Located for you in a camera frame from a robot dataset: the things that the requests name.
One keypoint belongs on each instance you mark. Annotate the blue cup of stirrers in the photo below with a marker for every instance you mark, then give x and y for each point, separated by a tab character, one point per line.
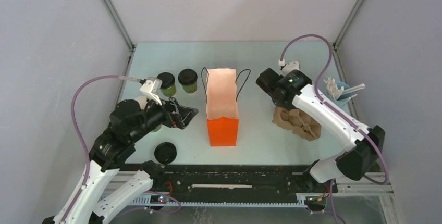
341	93

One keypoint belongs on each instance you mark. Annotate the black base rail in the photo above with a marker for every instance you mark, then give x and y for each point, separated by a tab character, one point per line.
238	184

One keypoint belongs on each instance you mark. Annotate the green paper coffee cup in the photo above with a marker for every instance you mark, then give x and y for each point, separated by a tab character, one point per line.
169	91

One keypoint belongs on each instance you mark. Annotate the black coffee cup lid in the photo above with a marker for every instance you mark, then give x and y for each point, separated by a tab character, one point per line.
167	79

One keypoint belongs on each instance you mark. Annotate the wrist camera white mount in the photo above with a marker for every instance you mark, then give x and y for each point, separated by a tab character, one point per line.
149	87
287	67

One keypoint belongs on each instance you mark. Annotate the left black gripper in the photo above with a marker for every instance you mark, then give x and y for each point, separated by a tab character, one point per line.
173	119

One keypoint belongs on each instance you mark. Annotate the orange paper bag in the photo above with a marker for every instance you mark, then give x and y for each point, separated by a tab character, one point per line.
222	87

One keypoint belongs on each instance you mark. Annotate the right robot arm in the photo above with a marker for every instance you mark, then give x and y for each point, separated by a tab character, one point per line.
362	145

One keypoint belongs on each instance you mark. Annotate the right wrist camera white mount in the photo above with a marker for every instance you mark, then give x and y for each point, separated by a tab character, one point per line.
287	67

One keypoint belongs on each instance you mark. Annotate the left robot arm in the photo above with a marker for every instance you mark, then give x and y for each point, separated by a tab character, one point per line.
129	123

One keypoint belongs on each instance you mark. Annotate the stack of black lids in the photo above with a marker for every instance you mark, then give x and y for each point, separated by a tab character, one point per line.
165	153

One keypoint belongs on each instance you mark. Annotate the brown pulp cup carrier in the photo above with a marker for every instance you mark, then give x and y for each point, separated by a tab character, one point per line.
298	122

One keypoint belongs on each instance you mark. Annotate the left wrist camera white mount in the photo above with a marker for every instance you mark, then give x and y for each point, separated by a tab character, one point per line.
149	87

